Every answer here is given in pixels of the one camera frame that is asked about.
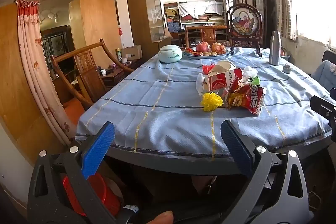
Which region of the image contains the storage shelving with goods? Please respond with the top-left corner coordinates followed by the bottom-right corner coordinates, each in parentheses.
top-left (164, 1), bottom-right (226, 33)

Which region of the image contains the wooden armchair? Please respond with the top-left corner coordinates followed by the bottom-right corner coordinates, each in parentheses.
top-left (51, 39), bottom-right (135, 109)

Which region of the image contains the round embroidered table screen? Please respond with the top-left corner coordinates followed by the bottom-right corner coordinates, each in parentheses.
top-left (226, 4), bottom-right (263, 58)

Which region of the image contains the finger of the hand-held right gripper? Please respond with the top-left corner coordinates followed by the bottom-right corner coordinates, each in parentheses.
top-left (310, 95), bottom-right (336, 118)
top-left (328, 116), bottom-right (336, 143)

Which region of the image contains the tall wooden cabinet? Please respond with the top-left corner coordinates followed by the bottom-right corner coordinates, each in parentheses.
top-left (69, 0), bottom-right (122, 62)

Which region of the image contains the red snack packet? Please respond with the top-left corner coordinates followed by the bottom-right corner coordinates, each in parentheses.
top-left (226, 84), bottom-right (265, 116)

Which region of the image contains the red plastic basket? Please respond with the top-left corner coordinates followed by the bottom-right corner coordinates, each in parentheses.
top-left (62, 172), bottom-right (121, 216)

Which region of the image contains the blue rimmed fruit plate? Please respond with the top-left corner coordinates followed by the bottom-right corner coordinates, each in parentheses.
top-left (182, 48), bottom-right (231, 60)

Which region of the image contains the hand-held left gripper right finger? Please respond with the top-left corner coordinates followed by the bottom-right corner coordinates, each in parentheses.
top-left (220, 119), bottom-right (309, 224)

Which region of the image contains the steel bottle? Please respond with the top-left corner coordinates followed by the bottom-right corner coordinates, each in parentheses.
top-left (269, 31), bottom-right (282, 66)

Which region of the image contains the red pomegranate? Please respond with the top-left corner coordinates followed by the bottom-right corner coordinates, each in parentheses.
top-left (196, 41), bottom-right (212, 53)
top-left (211, 43), bottom-right (227, 55)

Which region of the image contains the pale ceramic lidded jar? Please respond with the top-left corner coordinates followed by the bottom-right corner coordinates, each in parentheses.
top-left (158, 45), bottom-right (183, 63)

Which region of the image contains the dark carved cabinet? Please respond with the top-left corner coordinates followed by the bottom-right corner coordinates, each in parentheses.
top-left (250, 0), bottom-right (277, 48)

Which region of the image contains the low dark side table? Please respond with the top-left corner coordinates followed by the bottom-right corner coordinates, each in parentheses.
top-left (101, 61), bottom-right (137, 88)

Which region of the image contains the red foam fruit net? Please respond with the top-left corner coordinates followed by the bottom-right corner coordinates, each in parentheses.
top-left (202, 64), bottom-right (218, 74)

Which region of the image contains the light blue garment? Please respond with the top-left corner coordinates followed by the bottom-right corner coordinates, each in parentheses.
top-left (311, 60), bottom-right (336, 90)

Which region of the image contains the cardboard box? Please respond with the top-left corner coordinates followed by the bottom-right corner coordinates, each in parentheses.
top-left (121, 45), bottom-right (143, 60)

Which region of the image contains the blue checked tablecloth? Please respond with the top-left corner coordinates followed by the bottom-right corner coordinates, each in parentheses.
top-left (75, 47), bottom-right (332, 157)

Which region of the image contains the carved wooden chair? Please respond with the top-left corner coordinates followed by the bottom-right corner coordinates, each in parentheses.
top-left (184, 25), bottom-right (227, 48)

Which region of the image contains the pink floral curtain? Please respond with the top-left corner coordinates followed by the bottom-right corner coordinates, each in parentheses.
top-left (14, 0), bottom-right (75, 146)

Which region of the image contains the white printed paper cup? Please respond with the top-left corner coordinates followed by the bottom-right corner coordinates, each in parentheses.
top-left (209, 60), bottom-right (236, 76)

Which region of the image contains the white dust cloth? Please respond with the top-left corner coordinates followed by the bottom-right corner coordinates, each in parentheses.
top-left (178, 0), bottom-right (225, 17)

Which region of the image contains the white plastic bag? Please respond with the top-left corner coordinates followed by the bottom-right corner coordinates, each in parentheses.
top-left (241, 66), bottom-right (259, 83)

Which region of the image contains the red cardboard carton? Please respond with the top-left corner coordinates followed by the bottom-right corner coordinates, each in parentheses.
top-left (203, 68), bottom-right (243, 93)

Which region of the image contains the dark lattice room screen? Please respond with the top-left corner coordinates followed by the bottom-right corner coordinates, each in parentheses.
top-left (42, 27), bottom-right (70, 58)

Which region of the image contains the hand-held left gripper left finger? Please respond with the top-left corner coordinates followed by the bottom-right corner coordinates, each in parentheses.
top-left (28, 121), bottom-right (124, 224)

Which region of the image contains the yellow pompom ball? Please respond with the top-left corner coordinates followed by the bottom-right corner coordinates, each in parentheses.
top-left (201, 93), bottom-right (223, 111)

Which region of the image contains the glass door wooden cabinet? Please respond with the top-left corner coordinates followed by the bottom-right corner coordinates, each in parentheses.
top-left (125, 0), bottom-right (171, 52)

